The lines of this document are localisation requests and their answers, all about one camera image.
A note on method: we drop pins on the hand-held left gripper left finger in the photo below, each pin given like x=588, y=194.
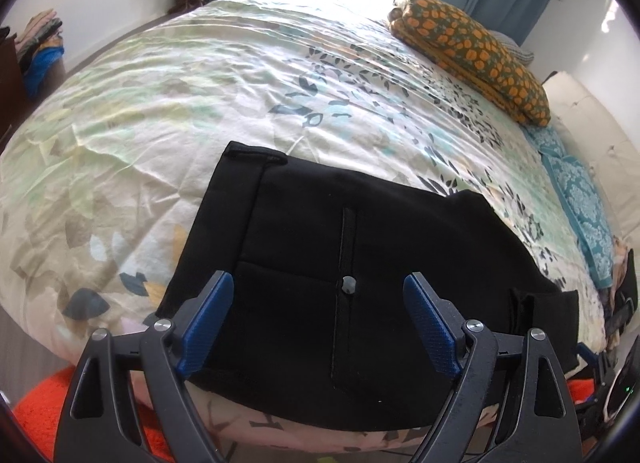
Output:
x=210, y=313

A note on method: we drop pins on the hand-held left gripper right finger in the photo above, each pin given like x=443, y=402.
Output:
x=430, y=323

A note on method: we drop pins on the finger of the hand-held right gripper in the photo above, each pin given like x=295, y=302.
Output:
x=590, y=359

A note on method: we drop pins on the black pants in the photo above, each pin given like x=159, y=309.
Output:
x=310, y=243

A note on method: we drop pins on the beige patterned cloth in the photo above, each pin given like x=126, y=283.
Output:
x=620, y=253

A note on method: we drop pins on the large teal patterned pillow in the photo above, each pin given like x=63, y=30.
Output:
x=580, y=203

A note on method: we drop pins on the small teal patterned pillow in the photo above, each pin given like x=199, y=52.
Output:
x=545, y=140

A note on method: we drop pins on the cream padded headboard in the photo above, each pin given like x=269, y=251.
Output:
x=600, y=133

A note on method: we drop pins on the bed with floral sheet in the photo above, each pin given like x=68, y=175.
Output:
x=150, y=93

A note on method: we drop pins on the orange patterned pillow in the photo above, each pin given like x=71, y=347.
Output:
x=475, y=53

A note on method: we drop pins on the checkered pillow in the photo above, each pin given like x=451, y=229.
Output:
x=515, y=50

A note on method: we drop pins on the dark wooden cabinet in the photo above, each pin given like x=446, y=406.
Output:
x=10, y=83

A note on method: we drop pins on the stack of folded clothes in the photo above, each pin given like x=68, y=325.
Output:
x=42, y=43

